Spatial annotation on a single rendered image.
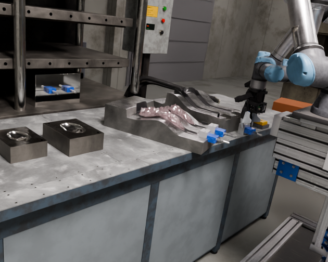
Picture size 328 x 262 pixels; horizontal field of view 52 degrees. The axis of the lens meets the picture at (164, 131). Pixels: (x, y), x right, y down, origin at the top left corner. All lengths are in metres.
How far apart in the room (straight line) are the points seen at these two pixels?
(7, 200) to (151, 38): 1.67
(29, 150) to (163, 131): 0.55
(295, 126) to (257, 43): 8.73
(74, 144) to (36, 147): 0.13
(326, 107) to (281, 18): 8.55
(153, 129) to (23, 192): 0.65
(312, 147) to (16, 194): 1.08
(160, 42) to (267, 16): 7.74
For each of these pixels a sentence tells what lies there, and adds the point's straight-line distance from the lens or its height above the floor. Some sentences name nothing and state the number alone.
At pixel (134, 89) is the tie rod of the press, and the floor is 0.86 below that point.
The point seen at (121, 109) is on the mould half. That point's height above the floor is 0.90.
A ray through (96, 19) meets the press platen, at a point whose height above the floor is 1.26.
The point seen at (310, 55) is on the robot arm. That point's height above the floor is 1.26.
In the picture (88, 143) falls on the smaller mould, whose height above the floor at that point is 0.84.
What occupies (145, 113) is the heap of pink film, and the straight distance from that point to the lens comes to 1.55.
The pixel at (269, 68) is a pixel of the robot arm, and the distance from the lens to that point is 1.59.
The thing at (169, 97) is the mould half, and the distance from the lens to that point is 1.85.
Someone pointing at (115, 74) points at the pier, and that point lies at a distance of 5.99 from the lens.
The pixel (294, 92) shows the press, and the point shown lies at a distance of 5.12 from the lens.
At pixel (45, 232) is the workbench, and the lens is 1.16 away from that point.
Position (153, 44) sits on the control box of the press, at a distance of 2.43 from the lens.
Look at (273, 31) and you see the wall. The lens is 9.95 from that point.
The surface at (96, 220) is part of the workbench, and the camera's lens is 1.27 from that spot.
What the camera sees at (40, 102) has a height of 0.81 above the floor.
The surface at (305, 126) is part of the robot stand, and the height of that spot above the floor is 0.98.
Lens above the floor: 1.32
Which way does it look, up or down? 19 degrees down
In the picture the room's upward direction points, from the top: 8 degrees clockwise
